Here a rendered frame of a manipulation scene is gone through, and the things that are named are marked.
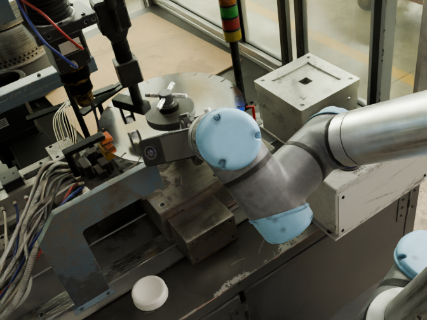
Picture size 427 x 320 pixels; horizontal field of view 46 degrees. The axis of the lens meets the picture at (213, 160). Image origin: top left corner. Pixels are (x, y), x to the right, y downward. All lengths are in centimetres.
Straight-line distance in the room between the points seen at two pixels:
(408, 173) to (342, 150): 47
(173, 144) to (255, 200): 21
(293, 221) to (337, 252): 60
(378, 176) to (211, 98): 39
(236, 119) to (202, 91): 57
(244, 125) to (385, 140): 17
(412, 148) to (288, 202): 16
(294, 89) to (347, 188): 33
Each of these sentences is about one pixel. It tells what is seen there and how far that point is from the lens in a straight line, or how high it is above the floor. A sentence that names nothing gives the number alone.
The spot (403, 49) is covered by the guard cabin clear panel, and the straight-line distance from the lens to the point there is 118.
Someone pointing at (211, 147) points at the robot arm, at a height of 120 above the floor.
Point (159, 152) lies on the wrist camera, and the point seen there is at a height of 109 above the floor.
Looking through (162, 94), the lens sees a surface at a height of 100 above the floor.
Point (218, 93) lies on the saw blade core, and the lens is 116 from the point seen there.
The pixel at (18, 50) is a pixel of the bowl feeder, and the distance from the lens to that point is 163.
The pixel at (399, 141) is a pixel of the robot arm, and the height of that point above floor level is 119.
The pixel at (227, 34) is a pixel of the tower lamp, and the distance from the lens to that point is 130.
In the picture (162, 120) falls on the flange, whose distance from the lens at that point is 109.
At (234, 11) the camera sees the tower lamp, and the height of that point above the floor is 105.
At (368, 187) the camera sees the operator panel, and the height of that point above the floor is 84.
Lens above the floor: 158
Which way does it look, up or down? 40 degrees down
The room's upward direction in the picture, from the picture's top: 12 degrees counter-clockwise
